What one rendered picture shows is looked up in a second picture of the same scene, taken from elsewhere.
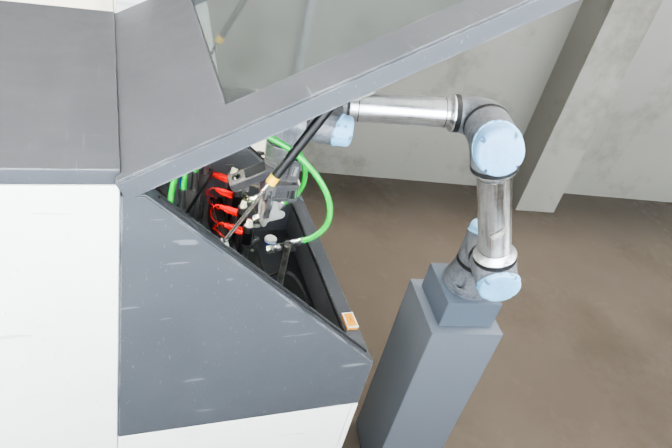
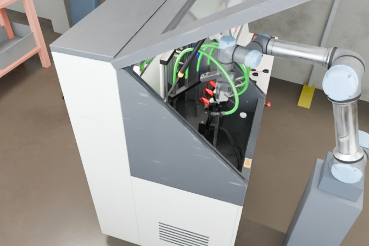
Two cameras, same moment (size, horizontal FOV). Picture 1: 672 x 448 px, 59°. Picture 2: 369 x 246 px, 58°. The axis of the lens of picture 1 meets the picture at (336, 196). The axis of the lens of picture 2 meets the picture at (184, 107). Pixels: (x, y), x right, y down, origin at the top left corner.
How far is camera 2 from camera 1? 0.61 m
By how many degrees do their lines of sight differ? 34
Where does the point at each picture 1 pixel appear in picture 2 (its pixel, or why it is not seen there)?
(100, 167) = (107, 55)
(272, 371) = (192, 171)
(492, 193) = (337, 111)
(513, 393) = not seen: outside the picture
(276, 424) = (199, 200)
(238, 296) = (169, 127)
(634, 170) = not seen: outside the picture
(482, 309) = (348, 188)
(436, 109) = (317, 54)
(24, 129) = (94, 37)
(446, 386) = (323, 228)
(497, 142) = (335, 78)
